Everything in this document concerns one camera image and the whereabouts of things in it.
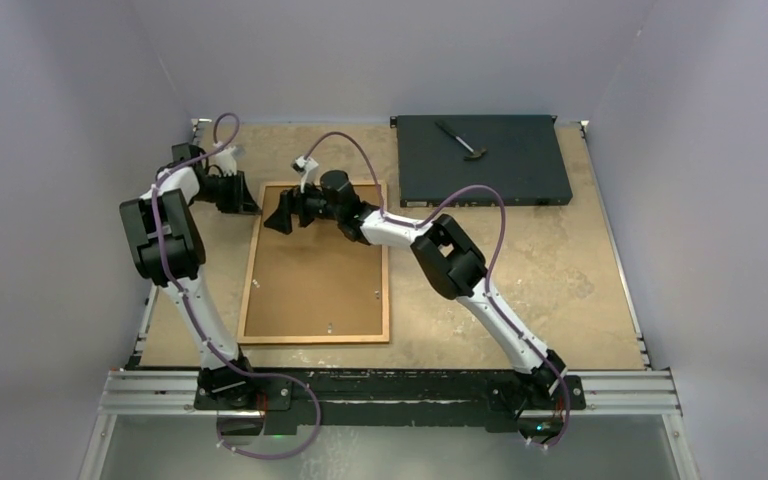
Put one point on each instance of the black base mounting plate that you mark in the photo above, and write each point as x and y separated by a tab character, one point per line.
498	400

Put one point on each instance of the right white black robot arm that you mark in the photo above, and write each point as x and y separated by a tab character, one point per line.
450	260

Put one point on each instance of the brown wooden picture frame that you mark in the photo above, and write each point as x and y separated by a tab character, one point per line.
384	278

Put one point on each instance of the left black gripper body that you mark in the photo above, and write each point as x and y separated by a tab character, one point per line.
226	192

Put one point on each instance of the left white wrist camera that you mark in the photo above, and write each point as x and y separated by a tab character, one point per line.
226	160

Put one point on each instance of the dark flat equipment case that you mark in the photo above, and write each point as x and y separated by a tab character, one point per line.
523	164

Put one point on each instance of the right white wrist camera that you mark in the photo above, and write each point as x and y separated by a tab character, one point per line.
307	168

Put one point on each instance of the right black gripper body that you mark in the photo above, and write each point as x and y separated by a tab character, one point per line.
310	205

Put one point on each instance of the small black handled hammer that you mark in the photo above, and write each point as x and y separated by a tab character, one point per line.
472	154

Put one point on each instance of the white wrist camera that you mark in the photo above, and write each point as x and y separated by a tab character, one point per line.
226	160
307	168

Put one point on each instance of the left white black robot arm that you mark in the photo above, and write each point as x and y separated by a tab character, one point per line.
167	249

